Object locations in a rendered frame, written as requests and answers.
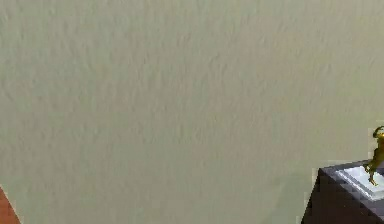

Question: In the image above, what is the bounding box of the dark grey cabinet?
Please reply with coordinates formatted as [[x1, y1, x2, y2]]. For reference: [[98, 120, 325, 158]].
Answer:
[[300, 159, 384, 224]]

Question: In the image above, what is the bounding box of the gold statue on white base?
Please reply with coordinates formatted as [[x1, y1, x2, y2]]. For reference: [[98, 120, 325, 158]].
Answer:
[[335, 125, 384, 202]]

